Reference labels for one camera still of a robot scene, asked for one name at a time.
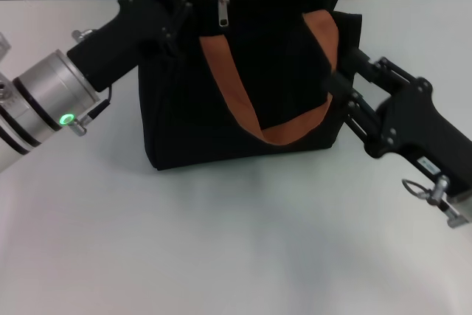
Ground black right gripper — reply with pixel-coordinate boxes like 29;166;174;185
327;46;472;198

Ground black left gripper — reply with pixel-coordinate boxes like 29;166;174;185
66;0;212;93

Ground silver metal zipper pull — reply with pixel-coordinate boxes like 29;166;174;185
218;0;232;29

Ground black food bag orange handles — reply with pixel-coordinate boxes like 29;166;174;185
136;0;364;173

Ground right gripper cable with connector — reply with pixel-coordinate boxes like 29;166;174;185
401;175;451;207

